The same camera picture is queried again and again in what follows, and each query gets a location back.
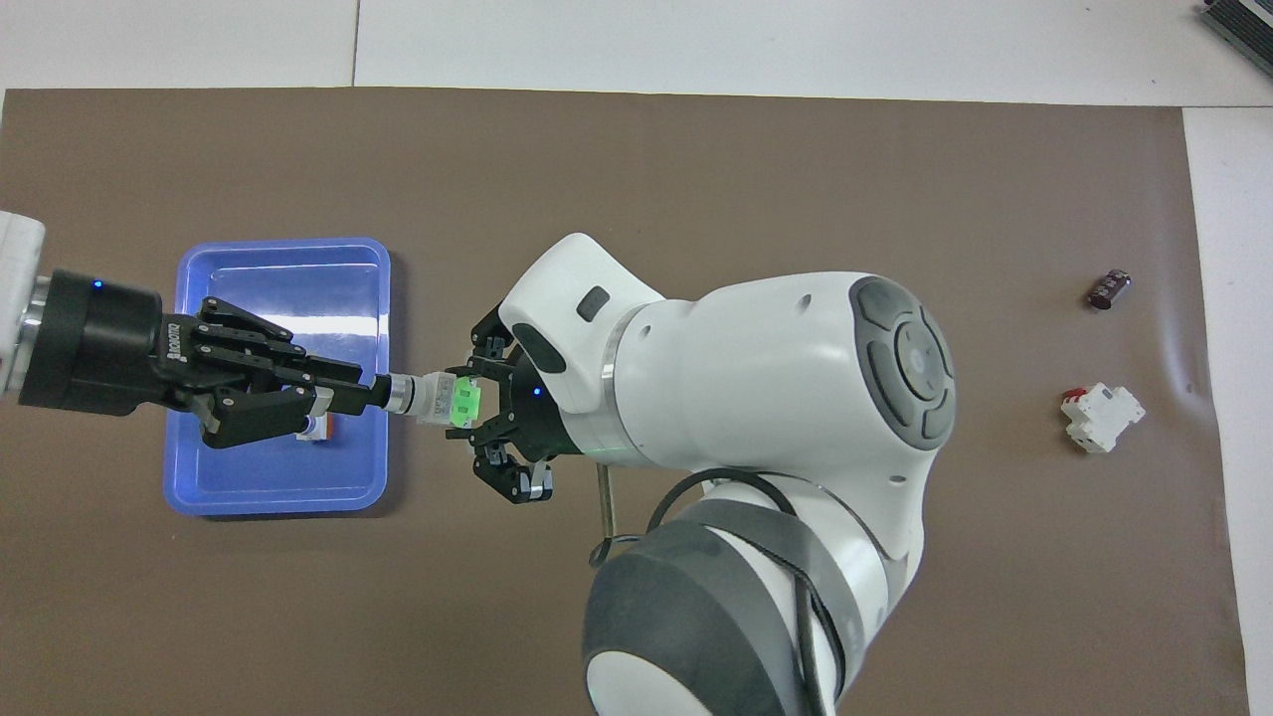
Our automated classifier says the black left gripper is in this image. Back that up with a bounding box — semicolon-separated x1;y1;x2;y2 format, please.
20;268;394;450

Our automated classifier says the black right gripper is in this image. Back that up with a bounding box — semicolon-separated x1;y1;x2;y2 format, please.
467;303;588;505

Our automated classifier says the blue plastic tray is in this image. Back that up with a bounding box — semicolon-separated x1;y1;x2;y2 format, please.
162;237;392;516

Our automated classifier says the brown table mat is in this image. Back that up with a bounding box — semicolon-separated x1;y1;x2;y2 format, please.
0;88;1252;716

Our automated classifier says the white red circuit breaker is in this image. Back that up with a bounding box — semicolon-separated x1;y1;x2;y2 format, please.
1060;383;1147;454

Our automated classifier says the small black terminal block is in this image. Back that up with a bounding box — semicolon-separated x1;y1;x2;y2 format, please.
1086;268;1135;311

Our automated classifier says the grey ribbed device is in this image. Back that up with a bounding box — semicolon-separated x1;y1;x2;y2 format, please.
1198;0;1273;76

